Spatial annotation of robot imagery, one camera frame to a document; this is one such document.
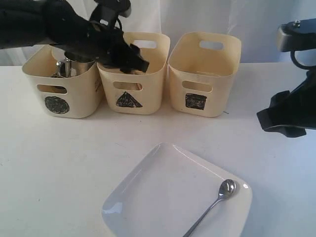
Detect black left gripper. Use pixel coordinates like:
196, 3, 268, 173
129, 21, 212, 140
49, 14, 150, 74

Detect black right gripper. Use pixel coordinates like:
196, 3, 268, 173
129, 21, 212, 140
257, 70, 316, 138

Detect steel mug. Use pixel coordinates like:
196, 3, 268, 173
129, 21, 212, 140
56, 55, 95, 78

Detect steel spoon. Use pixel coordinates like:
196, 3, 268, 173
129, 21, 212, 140
183, 179, 237, 237

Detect white square plate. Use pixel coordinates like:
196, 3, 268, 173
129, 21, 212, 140
102, 143, 252, 237

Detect stainless steel bowl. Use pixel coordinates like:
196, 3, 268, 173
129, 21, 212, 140
50, 73, 62, 78

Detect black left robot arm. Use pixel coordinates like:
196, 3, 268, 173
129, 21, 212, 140
0, 0, 150, 73

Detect cream bin with triangle mark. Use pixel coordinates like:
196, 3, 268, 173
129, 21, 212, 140
97, 32, 170, 115

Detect cream bin with circle mark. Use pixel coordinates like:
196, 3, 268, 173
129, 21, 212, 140
22, 45, 104, 119

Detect cream bin with square mark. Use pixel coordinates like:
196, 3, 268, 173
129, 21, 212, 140
168, 32, 241, 118

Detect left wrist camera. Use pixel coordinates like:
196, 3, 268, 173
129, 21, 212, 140
89, 0, 131, 28

